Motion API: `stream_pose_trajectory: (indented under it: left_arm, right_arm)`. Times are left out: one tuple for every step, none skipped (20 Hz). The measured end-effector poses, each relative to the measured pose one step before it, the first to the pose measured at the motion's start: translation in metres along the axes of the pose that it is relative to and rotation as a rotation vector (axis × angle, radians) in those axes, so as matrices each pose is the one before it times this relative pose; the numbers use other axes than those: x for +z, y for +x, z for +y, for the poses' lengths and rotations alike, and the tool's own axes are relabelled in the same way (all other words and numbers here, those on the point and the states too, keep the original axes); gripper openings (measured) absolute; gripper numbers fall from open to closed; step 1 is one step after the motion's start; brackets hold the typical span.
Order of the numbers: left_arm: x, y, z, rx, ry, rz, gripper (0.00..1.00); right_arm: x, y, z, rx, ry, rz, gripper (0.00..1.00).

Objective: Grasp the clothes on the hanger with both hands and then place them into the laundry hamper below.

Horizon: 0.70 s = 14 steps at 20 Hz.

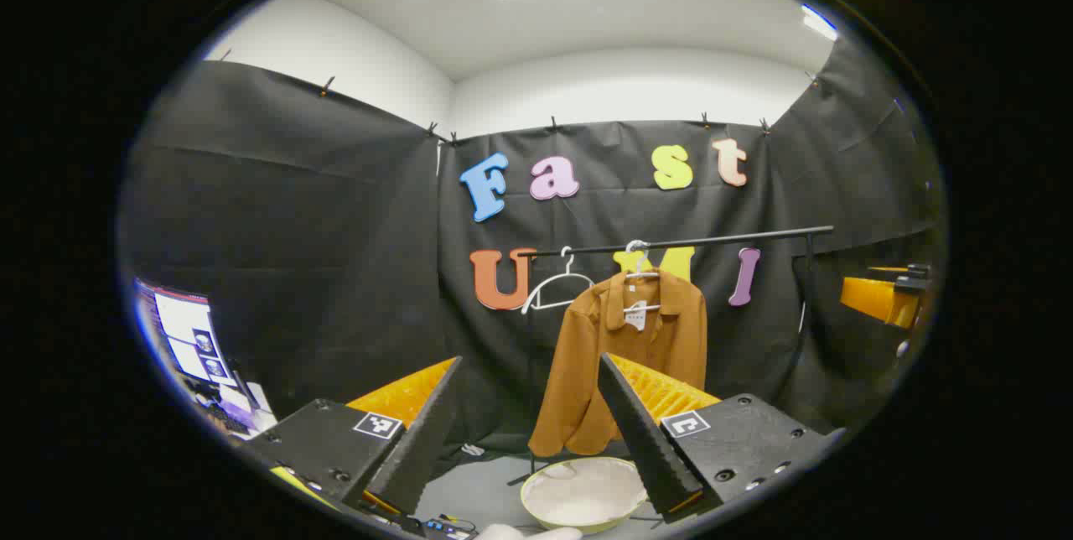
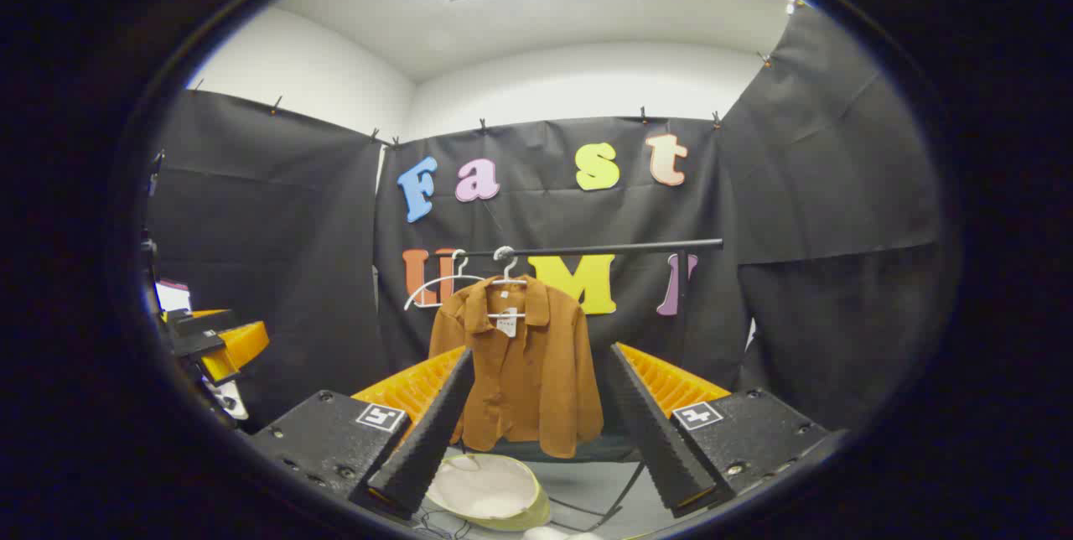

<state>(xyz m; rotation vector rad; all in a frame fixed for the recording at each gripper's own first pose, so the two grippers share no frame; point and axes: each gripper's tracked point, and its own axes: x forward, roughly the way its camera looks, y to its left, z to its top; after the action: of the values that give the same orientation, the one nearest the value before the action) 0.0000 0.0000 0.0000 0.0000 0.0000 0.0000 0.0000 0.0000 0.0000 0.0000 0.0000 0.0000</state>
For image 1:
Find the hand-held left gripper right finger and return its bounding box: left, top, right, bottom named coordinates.
left=598, top=352, right=848, bottom=524

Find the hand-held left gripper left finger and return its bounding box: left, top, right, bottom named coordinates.
left=243, top=356, right=464, bottom=524

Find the round cream laundry hamper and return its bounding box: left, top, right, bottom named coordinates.
left=520, top=456, right=651, bottom=534

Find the brown collared shirt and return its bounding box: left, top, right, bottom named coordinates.
left=528, top=269, right=709, bottom=459

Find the white shirt hanger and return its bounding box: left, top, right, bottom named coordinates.
left=622, top=240, right=663, bottom=314

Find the black metal clothes rack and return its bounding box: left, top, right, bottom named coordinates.
left=507, top=225, right=837, bottom=487

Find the empty white clothes hanger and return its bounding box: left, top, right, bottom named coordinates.
left=521, top=247, right=596, bottom=314

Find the black keyboard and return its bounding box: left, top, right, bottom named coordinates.
left=201, top=402, right=252, bottom=436

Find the black backdrop cloth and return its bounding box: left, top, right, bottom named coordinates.
left=117, top=37, right=948, bottom=457

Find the computer monitor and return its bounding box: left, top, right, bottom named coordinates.
left=134, top=278, right=240, bottom=390

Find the small ceiling light panel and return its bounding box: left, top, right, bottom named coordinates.
left=801, top=5, right=839, bottom=42

